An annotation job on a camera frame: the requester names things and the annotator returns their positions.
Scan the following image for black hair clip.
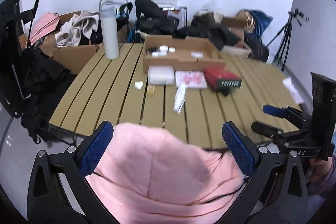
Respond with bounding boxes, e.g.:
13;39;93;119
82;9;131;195
220;89;231;97

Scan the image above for red and green box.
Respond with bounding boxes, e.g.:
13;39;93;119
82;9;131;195
204;68;242;93

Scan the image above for pink cartoon tissue pack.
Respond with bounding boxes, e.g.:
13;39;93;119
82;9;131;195
175;71;207;89

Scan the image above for white spray bottle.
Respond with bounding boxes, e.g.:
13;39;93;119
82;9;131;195
173;84;187;114

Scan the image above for white wet wipes pack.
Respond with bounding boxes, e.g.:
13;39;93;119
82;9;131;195
147;66;175;85

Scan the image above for white charger plug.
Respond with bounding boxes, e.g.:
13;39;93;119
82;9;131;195
134;81;143;90

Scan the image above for yellow eraser block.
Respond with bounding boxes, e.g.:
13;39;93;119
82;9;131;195
146;85;155;96

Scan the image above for small white round jar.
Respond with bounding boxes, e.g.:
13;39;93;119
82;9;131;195
159;45;169;52

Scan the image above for white paper sheet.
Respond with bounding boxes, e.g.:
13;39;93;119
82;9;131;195
282;77;305;105

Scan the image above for black suitcase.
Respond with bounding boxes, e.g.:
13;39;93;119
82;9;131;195
244;33;269;62

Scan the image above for pink clothing of person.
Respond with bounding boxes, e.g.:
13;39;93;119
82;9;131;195
87;123;244;223

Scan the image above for blue bag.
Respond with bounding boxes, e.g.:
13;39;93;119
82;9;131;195
248;10;273;42

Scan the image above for wicker basket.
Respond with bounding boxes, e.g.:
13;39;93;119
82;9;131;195
237;10;256;33

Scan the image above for brown cardboard tray box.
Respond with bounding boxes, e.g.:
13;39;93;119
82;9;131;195
142;35;226;73

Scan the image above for small label sticker pack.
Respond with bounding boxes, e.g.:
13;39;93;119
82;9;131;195
191;52;203;59

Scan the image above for black stroller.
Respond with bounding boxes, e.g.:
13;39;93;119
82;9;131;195
1;0;75;144

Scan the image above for large floor cardboard box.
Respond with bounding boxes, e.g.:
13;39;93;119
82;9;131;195
19;11;102;75

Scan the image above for beige clothes pile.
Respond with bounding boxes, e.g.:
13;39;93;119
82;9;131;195
55;10;100;48

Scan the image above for black clothes pile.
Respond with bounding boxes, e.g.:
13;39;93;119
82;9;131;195
135;0;245;50

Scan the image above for pink bag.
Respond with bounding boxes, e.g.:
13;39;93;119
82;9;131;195
29;12;60;45

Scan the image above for white thermos bottle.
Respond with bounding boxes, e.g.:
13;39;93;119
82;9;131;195
100;5;119;60

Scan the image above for black camera tripod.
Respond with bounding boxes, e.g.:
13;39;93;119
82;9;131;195
266;9;309;72

